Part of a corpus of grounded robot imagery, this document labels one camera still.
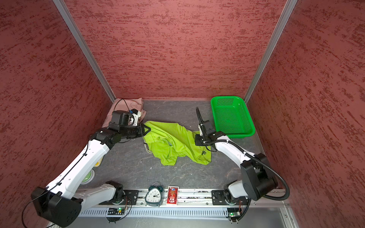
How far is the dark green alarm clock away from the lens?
710 mm

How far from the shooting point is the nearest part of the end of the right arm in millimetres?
634

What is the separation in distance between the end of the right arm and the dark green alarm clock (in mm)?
322
